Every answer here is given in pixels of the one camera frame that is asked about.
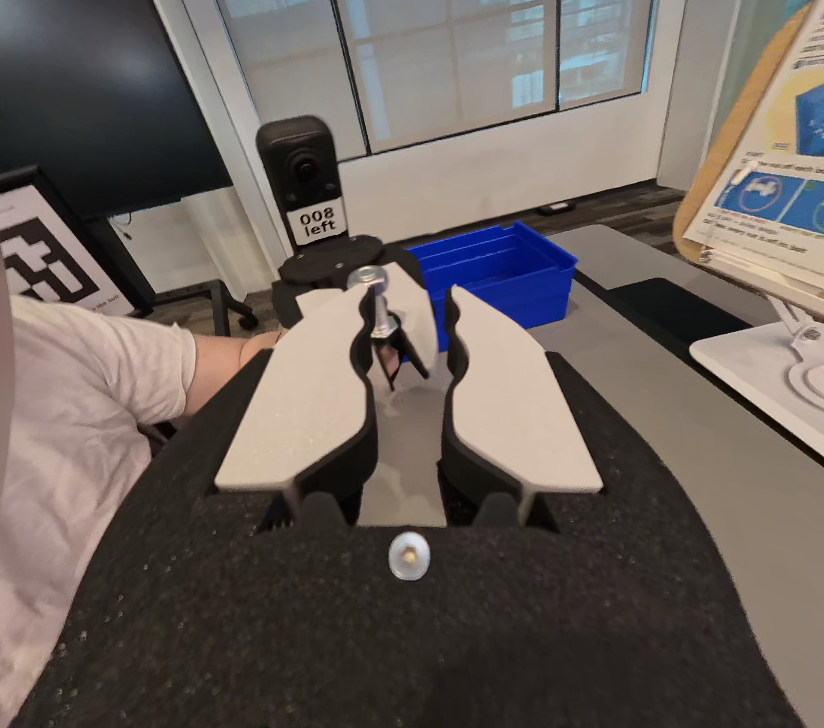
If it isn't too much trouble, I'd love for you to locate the blue plastic bin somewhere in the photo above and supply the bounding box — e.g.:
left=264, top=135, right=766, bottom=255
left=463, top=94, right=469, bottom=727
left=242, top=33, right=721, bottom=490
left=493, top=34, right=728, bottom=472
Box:
left=406, top=221, right=579, bottom=353

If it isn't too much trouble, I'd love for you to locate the white document stand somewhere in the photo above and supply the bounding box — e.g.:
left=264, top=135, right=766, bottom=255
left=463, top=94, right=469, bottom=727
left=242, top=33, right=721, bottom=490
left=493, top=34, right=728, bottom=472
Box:
left=689, top=289, right=824, bottom=460

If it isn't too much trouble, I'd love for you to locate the large black monitor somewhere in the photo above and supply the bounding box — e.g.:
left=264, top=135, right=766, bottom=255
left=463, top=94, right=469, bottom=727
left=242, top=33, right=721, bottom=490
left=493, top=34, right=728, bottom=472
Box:
left=0, top=0, right=234, bottom=222

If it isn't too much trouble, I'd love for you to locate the printed instruction sheet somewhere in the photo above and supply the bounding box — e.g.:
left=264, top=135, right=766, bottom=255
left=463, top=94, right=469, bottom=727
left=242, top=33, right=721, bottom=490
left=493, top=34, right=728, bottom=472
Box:
left=682, top=10, right=824, bottom=291

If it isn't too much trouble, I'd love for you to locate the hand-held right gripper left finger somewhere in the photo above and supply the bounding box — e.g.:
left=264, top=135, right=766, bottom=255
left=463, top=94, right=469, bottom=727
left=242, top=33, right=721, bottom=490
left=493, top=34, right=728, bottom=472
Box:
left=214, top=285, right=380, bottom=523

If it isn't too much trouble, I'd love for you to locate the person's left forearm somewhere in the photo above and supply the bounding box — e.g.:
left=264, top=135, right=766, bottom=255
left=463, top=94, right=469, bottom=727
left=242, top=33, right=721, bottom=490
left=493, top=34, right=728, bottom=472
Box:
left=185, top=329, right=285, bottom=417

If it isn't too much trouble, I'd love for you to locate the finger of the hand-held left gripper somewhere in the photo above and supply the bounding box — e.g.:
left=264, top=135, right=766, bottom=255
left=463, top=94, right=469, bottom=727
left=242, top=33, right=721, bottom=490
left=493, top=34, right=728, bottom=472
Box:
left=385, top=265, right=440, bottom=379
left=295, top=287, right=360, bottom=328

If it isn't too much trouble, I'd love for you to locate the glass window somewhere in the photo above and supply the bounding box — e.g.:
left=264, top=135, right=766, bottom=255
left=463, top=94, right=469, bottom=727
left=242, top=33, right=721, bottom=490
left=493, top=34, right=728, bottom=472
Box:
left=179, top=0, right=672, bottom=157

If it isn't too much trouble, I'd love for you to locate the white sign board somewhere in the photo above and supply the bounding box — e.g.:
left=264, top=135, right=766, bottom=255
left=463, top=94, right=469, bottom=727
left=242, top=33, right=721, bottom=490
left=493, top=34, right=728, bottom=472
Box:
left=0, top=165, right=154, bottom=318

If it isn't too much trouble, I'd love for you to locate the black monitor stand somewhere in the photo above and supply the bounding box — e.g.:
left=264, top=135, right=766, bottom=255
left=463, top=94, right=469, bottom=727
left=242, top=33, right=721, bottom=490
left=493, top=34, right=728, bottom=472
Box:
left=84, top=213, right=260, bottom=338

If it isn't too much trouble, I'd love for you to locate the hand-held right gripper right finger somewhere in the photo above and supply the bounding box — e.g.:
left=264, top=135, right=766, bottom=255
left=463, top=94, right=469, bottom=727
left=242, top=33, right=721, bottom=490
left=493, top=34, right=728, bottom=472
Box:
left=441, top=284, right=606, bottom=526

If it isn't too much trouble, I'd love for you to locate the silver hex bolt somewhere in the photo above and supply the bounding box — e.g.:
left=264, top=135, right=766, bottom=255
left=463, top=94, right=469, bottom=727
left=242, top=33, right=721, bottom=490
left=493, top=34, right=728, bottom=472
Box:
left=346, top=265, right=395, bottom=335

